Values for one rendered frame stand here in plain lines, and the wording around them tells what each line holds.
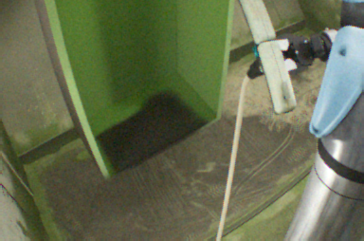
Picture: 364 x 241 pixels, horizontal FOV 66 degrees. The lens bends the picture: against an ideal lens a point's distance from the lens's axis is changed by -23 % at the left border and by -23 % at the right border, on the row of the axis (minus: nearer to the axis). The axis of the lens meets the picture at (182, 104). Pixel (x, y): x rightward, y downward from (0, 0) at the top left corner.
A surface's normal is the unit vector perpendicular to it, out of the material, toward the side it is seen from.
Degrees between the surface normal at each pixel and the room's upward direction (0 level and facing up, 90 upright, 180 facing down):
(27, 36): 57
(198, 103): 12
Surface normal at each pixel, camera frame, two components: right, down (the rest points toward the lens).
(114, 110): 0.00, -0.62
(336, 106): -0.50, 0.45
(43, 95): 0.38, 0.04
